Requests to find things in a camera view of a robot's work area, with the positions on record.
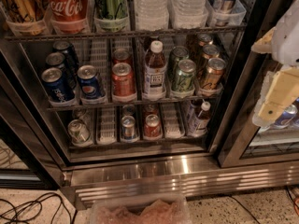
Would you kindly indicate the clear water bottle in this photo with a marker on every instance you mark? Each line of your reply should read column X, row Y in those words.
column 151, row 15
column 187, row 14

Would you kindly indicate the back gold soda can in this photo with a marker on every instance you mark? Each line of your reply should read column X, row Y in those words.
column 194, row 43

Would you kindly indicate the right clear water bottle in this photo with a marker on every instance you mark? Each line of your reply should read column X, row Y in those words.
column 187, row 14

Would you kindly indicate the can behind glass door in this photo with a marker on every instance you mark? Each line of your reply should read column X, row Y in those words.
column 286, row 117

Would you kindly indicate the clear plastic bin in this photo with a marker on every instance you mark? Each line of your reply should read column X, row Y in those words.
column 165, row 208

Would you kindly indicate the middle gold soda can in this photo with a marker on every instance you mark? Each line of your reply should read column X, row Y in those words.
column 208, row 51

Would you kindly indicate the lower red can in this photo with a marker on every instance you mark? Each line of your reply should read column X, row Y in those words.
column 152, row 126

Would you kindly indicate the left clear water bottle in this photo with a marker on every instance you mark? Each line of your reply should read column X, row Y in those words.
column 151, row 15

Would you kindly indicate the back dark Pepsi can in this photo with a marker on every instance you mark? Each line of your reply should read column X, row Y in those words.
column 68, row 50

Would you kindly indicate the front left Pepsi can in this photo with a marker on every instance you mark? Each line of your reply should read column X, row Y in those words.
column 57, row 86

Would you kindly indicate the front right Pepsi can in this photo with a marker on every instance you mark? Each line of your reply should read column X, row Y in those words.
column 92, row 88

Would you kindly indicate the large gold can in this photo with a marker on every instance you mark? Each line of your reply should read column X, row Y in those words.
column 27, row 17

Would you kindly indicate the lower silver tipped can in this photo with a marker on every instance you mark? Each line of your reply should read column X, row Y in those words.
column 78, row 131

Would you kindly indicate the lower blue silver can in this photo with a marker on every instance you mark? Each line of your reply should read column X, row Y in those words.
column 128, row 127

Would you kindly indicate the tea bottle white cap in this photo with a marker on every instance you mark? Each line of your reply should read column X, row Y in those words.
column 154, row 71

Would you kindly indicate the green soda can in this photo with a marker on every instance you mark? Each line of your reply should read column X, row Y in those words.
column 182, row 83
column 177, row 53

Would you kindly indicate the middle dark Pepsi can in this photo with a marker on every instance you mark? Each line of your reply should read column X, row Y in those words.
column 58, row 60

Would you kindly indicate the large Coca-Cola can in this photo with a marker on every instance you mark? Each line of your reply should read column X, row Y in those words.
column 68, row 15

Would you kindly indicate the front gold soda can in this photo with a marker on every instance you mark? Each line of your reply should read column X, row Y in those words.
column 212, row 74

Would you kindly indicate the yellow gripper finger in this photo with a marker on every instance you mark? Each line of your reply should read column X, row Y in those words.
column 280, row 90
column 264, row 44

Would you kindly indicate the front red soda can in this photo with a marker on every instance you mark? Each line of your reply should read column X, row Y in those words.
column 123, row 82

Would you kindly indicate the back red soda can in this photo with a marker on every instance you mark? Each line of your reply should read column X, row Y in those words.
column 122, row 56

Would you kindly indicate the gold soda can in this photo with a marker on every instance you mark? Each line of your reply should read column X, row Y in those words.
column 212, row 74
column 208, row 51
column 194, row 43

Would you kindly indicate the front green soda can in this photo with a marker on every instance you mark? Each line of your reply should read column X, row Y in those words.
column 182, row 83

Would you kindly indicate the back green soda can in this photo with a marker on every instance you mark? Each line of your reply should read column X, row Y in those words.
column 177, row 53

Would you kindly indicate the dark pepsi can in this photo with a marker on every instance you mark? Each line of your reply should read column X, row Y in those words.
column 68, row 50
column 58, row 60

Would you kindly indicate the lower shelf tea bottle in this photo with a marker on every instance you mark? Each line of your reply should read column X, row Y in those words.
column 199, row 120

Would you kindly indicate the red soda can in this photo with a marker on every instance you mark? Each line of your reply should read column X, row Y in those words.
column 123, row 82
column 122, row 56

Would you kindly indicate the stainless fridge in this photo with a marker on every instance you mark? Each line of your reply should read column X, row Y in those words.
column 237, row 152

